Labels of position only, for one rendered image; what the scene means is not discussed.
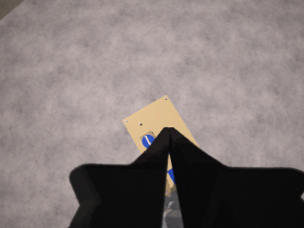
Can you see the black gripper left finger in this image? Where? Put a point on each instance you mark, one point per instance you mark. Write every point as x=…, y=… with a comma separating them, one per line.
x=142, y=181

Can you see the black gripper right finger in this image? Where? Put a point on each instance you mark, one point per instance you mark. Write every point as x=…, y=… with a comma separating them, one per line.
x=202, y=181

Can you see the tan circuit board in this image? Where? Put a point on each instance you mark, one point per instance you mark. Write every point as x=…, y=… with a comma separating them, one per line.
x=146, y=124

